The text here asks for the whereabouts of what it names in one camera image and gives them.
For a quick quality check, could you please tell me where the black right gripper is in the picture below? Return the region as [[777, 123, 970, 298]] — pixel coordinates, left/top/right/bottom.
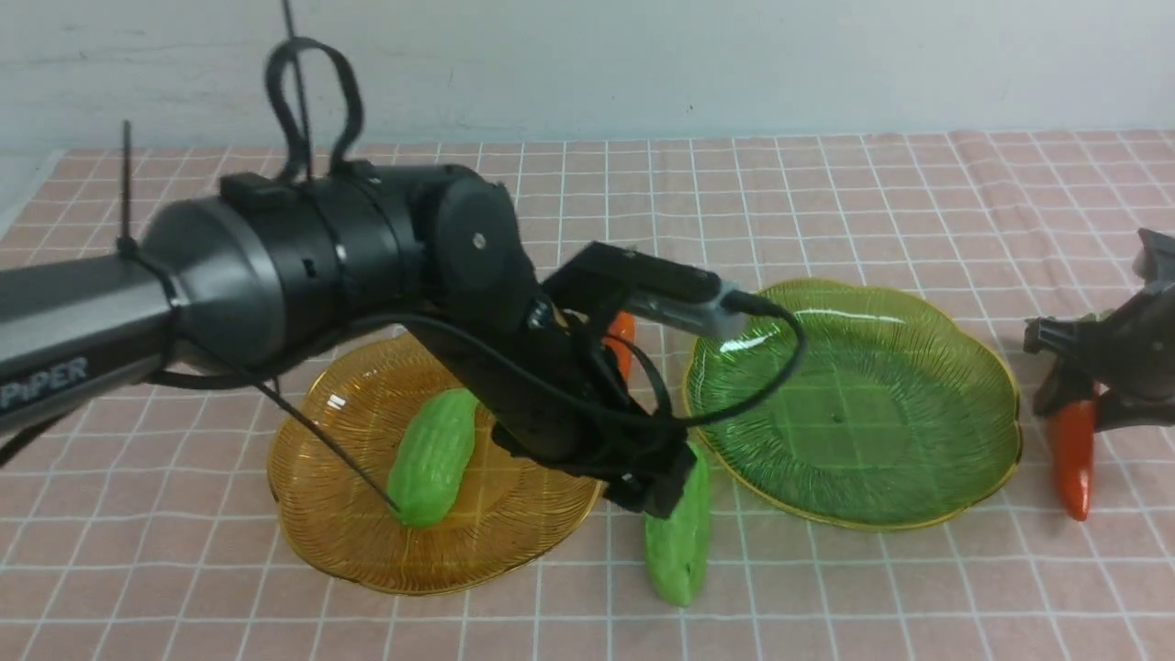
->
[[1023, 229, 1174, 432]]

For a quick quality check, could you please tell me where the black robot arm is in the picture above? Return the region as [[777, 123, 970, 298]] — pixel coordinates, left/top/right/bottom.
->
[[4, 162, 817, 518]]

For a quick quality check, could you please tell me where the amber plastic plate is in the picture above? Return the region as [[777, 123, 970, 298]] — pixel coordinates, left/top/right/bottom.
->
[[267, 335, 600, 595]]

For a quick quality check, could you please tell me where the green plastic plate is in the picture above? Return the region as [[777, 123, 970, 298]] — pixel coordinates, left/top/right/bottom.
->
[[694, 279, 1023, 532]]

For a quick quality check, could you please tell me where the orange toy carrot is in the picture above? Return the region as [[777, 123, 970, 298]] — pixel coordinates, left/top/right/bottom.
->
[[603, 312, 635, 384], [1046, 386, 1100, 521]]

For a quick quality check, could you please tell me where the green toy cucumber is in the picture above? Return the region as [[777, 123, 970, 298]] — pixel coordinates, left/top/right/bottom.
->
[[643, 441, 711, 611], [387, 387, 479, 528]]

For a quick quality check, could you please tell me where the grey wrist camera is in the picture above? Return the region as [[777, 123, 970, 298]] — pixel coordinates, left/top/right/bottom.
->
[[576, 242, 746, 342]]

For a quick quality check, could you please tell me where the pink checkered tablecloth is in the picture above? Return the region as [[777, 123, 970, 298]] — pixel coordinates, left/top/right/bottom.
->
[[1, 130, 1171, 660]]

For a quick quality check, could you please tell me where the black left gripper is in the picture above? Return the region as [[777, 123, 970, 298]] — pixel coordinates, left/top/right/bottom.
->
[[414, 267, 697, 520]]

